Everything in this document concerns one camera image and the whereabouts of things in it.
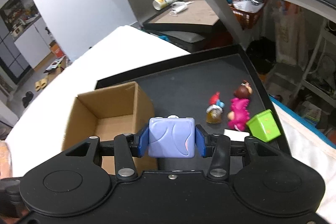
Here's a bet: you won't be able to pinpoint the red devil figure bottle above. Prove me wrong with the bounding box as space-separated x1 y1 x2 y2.
206 92 225 124

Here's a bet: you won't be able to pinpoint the white cabinet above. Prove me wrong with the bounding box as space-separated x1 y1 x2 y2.
14 17 52 68

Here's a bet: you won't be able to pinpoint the cardboard box on floor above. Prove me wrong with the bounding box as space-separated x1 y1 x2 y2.
44 56 67 83

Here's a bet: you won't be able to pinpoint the brown cardboard box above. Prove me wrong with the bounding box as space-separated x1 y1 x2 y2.
61 81 159 176

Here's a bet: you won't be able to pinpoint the black tray with cardboard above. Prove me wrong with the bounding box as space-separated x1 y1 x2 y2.
142 0 224 34

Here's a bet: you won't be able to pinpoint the purple cube toy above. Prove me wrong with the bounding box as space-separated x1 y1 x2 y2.
148 115 195 159

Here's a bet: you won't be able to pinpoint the white small box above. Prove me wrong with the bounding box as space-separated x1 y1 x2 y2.
224 129 250 141

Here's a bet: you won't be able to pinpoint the yellow slippers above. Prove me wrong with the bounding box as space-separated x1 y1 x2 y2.
35 76 49 92

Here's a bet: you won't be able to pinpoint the pink doll figure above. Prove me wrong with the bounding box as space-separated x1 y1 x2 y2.
227 81 253 131

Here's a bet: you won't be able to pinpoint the black shallow tray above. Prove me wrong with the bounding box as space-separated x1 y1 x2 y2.
94 44 292 171

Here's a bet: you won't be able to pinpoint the orange box on floor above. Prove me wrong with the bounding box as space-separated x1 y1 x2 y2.
50 41 65 58

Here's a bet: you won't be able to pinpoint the green hexagonal box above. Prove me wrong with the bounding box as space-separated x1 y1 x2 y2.
246 109 281 143

